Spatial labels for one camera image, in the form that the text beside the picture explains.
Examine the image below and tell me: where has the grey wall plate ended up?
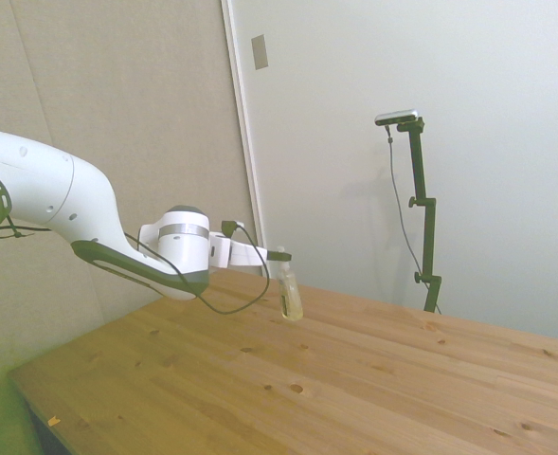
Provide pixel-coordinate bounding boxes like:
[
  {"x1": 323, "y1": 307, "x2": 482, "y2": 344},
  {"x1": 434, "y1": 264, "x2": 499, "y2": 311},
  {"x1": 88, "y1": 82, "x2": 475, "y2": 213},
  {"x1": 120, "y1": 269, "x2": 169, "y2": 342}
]
[{"x1": 251, "y1": 33, "x2": 270, "y2": 72}]

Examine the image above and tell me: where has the grey exterior camera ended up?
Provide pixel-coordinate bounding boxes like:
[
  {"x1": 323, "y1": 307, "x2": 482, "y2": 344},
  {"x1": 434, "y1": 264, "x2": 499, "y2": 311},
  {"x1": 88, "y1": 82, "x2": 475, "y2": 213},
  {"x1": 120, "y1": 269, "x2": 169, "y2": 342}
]
[{"x1": 374, "y1": 108, "x2": 421, "y2": 128}]

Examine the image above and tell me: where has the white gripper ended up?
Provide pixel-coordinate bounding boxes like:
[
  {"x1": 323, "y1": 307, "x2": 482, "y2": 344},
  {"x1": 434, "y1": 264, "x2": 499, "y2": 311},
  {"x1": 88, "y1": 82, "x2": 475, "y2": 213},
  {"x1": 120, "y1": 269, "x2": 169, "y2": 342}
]
[{"x1": 209, "y1": 230, "x2": 293, "y2": 270}]

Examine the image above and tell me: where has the black articulated camera stand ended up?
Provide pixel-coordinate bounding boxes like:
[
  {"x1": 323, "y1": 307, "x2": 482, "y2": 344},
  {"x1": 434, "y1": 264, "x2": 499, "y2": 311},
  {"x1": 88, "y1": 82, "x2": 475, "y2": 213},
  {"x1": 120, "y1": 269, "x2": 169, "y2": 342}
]
[{"x1": 395, "y1": 118, "x2": 443, "y2": 315}]

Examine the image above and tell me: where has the white vertical wall trim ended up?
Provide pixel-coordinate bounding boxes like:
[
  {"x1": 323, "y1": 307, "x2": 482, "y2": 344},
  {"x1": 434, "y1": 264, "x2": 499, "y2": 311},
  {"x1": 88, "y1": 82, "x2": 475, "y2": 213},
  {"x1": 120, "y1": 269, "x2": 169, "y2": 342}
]
[{"x1": 220, "y1": 0, "x2": 268, "y2": 277}]

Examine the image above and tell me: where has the clear hand soap pump bottle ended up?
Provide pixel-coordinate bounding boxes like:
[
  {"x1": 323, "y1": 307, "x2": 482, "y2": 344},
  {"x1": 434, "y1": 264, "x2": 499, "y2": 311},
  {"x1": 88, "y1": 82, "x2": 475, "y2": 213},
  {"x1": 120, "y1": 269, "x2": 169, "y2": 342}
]
[{"x1": 277, "y1": 245, "x2": 305, "y2": 322}]

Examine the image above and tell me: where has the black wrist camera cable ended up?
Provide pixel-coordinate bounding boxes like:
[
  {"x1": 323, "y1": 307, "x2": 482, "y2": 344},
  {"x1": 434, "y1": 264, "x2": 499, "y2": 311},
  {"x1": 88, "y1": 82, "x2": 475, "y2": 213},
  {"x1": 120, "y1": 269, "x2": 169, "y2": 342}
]
[{"x1": 0, "y1": 215, "x2": 280, "y2": 316}]

